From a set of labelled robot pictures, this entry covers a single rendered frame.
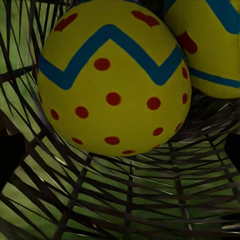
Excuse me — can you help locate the wicker basket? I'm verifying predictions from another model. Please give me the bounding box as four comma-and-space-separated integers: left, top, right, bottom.
0, 0, 240, 240

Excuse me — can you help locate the easter egg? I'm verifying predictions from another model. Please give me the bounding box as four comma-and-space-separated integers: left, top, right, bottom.
37, 0, 193, 158
164, 0, 240, 100

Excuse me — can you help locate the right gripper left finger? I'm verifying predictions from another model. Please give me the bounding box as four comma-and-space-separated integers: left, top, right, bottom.
0, 133, 26, 192

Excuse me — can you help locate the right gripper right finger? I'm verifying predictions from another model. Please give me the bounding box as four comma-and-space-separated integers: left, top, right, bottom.
224, 132, 240, 173

